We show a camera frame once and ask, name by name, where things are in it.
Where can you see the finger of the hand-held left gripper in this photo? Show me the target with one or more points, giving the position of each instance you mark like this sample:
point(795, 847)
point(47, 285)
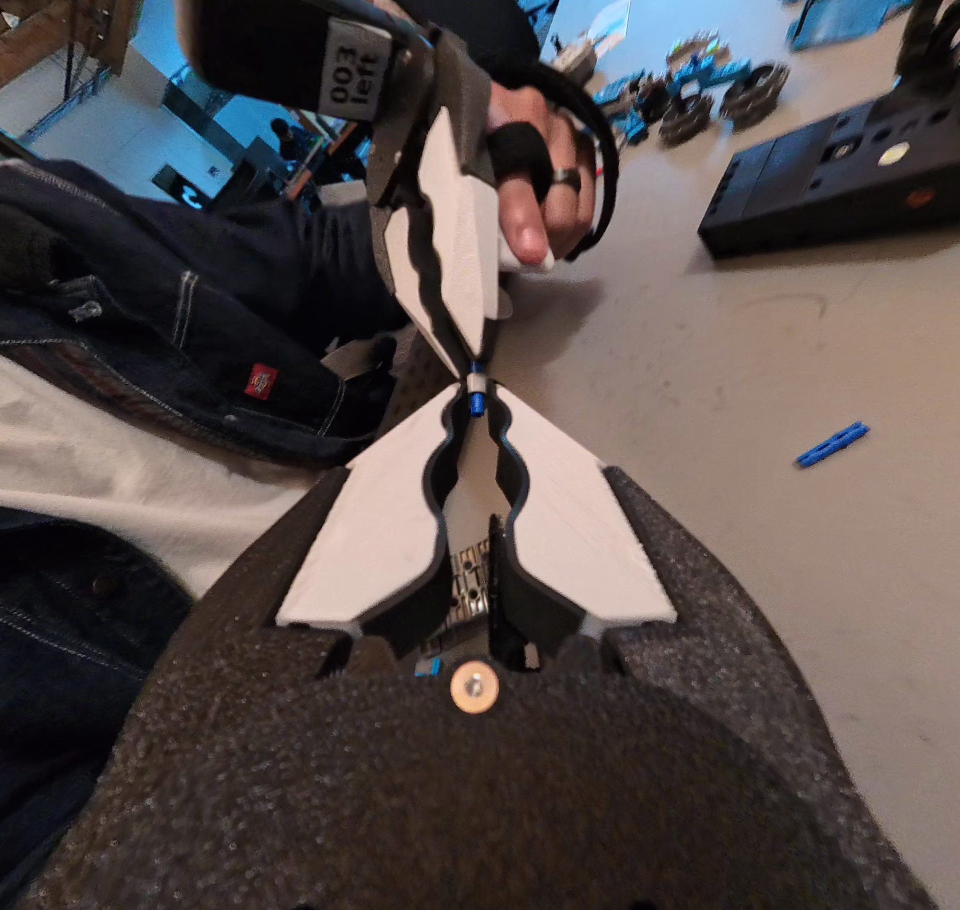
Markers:
point(409, 257)
point(469, 249)

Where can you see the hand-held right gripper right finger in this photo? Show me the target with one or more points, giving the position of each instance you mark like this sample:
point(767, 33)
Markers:
point(592, 542)

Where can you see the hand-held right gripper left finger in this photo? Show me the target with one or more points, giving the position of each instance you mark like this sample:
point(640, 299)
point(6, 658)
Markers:
point(367, 542)

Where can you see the grey toy track belt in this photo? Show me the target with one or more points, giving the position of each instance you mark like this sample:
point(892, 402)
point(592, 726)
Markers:
point(471, 580)

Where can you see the small blue toy pin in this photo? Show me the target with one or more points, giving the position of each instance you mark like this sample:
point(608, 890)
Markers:
point(476, 405)

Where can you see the black toy sprocket wheel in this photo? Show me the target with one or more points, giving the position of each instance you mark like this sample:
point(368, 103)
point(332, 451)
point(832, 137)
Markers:
point(686, 120)
point(754, 92)

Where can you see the short blue toy beam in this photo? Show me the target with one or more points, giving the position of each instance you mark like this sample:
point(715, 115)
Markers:
point(697, 73)

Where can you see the black motor battery block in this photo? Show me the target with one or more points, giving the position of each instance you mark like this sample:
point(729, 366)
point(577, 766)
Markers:
point(825, 174)

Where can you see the person's left hand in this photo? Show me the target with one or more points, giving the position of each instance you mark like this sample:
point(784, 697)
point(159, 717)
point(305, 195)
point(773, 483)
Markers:
point(525, 212)

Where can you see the black dimpled pad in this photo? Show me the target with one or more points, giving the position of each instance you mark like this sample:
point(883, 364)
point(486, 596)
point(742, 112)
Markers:
point(420, 385)

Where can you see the blue brick separator tool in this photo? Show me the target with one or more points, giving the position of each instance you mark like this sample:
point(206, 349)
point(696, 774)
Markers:
point(427, 668)

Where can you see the grey remote controller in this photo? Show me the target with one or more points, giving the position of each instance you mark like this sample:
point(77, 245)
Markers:
point(576, 60)

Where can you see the person's denim jacket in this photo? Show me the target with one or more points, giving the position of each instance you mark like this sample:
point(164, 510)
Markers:
point(187, 325)

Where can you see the dark blue toy beam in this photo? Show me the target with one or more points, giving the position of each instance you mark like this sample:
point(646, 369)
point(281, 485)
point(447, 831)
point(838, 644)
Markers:
point(832, 443)

